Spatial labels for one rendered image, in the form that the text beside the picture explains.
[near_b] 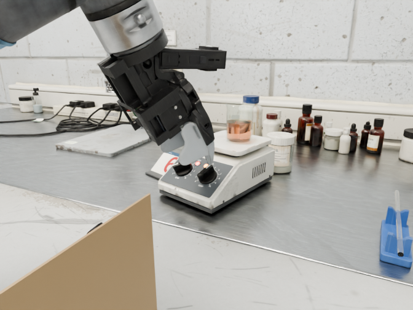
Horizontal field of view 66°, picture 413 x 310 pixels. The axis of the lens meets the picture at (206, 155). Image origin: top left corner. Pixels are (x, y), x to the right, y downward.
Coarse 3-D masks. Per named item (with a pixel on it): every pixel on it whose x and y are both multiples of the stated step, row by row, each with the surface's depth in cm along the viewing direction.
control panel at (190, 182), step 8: (200, 160) 57; (192, 168) 57; (200, 168) 56; (216, 168) 55; (224, 168) 54; (168, 176) 57; (176, 176) 56; (184, 176) 56; (192, 176) 55; (224, 176) 52; (176, 184) 55; (184, 184) 54; (192, 184) 54; (200, 184) 53; (208, 184) 52; (216, 184) 52; (192, 192) 52; (200, 192) 52; (208, 192) 51
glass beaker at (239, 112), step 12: (228, 108) 57; (240, 108) 56; (252, 108) 57; (228, 120) 58; (240, 120) 57; (252, 120) 58; (228, 132) 59; (240, 132) 57; (252, 132) 59; (240, 144) 58
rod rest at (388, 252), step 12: (384, 228) 45; (408, 228) 45; (384, 240) 42; (396, 240) 39; (408, 240) 38; (384, 252) 40; (396, 252) 39; (408, 252) 38; (396, 264) 39; (408, 264) 38
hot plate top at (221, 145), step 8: (216, 136) 64; (224, 136) 64; (256, 136) 64; (216, 144) 58; (224, 144) 58; (232, 144) 58; (248, 144) 58; (256, 144) 58; (264, 144) 60; (224, 152) 56; (232, 152) 54; (240, 152) 54; (248, 152) 56
